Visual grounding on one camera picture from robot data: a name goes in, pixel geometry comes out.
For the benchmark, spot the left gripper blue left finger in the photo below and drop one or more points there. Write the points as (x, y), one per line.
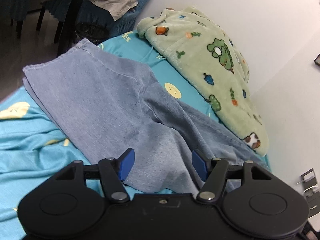
(113, 171)

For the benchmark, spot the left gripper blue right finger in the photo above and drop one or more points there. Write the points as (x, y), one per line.
(213, 172)

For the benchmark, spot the blue denim jeans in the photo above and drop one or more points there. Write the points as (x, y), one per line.
(106, 104)

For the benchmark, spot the teal patterned bed sheet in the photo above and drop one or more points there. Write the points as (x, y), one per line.
(33, 148)

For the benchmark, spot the green cartoon fleece blanket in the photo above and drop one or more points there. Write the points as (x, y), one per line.
(202, 52)

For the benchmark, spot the black lined trash bin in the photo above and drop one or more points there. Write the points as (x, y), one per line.
(93, 32)

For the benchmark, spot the black table leg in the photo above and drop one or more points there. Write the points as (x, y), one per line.
(68, 30)

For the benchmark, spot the framed leaf picture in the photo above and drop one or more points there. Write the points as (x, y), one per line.
(317, 60)

